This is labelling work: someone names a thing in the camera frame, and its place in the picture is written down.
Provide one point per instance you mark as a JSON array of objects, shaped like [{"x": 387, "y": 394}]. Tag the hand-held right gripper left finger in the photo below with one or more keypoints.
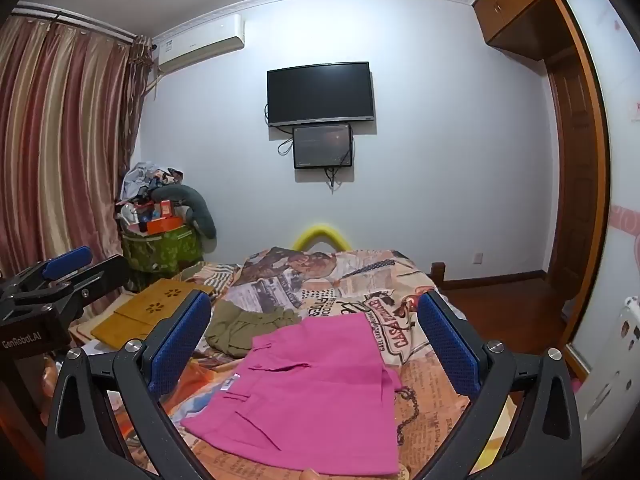
[{"x": 179, "y": 342}]

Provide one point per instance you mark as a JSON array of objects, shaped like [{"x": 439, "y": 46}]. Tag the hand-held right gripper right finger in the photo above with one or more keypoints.
[{"x": 447, "y": 345}]

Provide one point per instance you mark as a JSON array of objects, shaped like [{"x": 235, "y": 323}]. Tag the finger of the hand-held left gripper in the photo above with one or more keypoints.
[
  {"x": 97, "y": 277},
  {"x": 67, "y": 261}
]

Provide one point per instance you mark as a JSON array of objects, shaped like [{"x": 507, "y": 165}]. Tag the pink pants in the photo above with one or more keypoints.
[{"x": 310, "y": 385}]

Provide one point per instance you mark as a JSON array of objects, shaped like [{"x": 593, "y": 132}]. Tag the wooden lap desk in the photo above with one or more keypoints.
[{"x": 140, "y": 312}]

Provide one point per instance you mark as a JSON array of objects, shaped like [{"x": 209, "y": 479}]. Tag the olive green garment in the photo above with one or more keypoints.
[{"x": 240, "y": 330}]

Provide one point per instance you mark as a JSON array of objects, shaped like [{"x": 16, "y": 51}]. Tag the orange box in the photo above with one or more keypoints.
[{"x": 162, "y": 222}]

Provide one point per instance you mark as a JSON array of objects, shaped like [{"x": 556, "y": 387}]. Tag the pile of clothes and boxes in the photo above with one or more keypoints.
[{"x": 150, "y": 195}]

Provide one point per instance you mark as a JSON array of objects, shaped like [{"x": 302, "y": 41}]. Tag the striped curtain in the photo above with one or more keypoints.
[{"x": 55, "y": 150}]

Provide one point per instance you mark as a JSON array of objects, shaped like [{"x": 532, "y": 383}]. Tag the printed blanket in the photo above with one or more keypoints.
[{"x": 350, "y": 280}]

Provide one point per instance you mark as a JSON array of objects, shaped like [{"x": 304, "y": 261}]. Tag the grey plush pillow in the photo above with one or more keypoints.
[{"x": 197, "y": 207}]

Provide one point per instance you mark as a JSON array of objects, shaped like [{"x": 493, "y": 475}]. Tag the yellow foam tube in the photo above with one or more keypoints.
[{"x": 322, "y": 236}]

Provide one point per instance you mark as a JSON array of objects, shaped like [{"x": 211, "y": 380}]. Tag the wooden door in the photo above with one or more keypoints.
[{"x": 575, "y": 170}]

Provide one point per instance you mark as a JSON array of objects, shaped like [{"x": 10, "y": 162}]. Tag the frosted sliding wardrobe door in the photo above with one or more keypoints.
[{"x": 615, "y": 160}]

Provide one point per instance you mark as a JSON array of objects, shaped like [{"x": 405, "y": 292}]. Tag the white air conditioner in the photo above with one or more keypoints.
[{"x": 200, "y": 42}]

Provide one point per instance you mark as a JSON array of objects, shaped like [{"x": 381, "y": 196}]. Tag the wooden overhead cabinet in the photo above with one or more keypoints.
[{"x": 520, "y": 5}]

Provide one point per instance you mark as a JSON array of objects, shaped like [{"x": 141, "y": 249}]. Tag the wooden bed post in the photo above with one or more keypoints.
[{"x": 438, "y": 275}]

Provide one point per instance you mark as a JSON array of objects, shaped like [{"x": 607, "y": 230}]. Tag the white wall socket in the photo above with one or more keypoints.
[{"x": 478, "y": 258}]

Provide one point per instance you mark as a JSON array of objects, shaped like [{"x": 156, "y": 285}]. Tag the small black wall monitor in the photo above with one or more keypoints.
[{"x": 322, "y": 146}]

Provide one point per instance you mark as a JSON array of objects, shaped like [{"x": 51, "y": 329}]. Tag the curtain rail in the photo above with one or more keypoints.
[{"x": 75, "y": 19}]

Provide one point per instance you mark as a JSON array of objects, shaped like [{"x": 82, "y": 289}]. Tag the large black wall television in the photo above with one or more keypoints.
[{"x": 320, "y": 92}]

